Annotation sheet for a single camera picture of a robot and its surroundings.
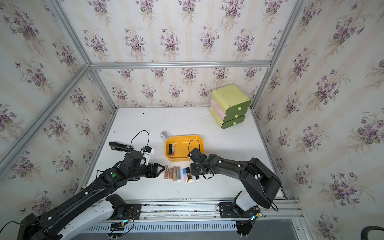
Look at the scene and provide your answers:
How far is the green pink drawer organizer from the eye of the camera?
95cm

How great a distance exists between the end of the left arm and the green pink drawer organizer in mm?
541

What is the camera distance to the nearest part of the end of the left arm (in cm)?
60
